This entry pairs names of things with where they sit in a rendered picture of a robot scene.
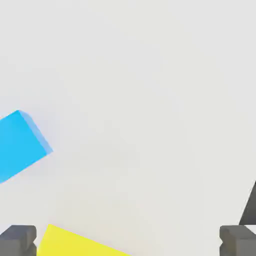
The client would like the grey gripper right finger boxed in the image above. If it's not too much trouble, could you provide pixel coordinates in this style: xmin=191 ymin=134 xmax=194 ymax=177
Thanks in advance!
xmin=219 ymin=224 xmax=256 ymax=256

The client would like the large yellow box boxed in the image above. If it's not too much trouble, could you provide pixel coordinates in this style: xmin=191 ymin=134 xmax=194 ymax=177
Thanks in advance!
xmin=36 ymin=223 xmax=133 ymax=256

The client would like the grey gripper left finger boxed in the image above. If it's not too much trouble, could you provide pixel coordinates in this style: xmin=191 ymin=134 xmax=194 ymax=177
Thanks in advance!
xmin=0 ymin=224 xmax=38 ymax=256

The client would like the large blue box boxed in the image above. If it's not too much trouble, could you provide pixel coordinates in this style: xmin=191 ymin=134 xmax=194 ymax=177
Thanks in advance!
xmin=0 ymin=109 xmax=54 ymax=185

